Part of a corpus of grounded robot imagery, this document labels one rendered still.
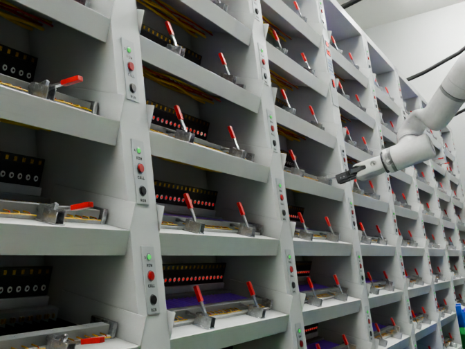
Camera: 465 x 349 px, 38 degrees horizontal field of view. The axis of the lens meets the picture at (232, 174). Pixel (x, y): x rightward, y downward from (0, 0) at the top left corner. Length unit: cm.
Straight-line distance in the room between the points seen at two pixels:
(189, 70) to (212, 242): 39
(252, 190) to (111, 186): 70
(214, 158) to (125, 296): 48
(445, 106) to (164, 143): 105
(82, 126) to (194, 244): 39
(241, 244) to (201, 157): 24
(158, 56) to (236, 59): 55
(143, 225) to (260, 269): 67
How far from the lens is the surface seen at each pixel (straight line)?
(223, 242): 153
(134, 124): 129
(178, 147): 142
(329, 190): 235
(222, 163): 160
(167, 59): 148
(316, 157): 256
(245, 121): 191
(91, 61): 132
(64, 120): 113
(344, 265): 250
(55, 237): 106
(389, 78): 402
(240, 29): 190
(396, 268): 317
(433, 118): 218
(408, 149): 226
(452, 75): 213
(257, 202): 186
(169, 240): 133
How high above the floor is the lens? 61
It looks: 10 degrees up
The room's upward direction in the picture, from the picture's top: 7 degrees counter-clockwise
